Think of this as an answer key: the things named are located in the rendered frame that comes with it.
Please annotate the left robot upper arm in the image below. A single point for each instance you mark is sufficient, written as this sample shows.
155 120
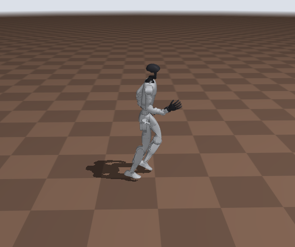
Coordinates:
139 91

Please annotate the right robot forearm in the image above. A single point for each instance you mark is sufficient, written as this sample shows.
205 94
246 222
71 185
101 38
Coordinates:
157 111

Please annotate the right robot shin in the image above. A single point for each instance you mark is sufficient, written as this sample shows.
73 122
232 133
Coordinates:
137 159

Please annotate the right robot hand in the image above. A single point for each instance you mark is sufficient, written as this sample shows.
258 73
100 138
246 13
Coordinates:
173 107

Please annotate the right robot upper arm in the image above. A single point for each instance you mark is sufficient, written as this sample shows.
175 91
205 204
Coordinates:
148 96

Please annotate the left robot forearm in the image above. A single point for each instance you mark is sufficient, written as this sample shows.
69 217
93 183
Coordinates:
139 99

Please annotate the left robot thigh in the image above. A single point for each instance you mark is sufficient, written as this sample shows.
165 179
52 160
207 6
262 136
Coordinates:
156 129

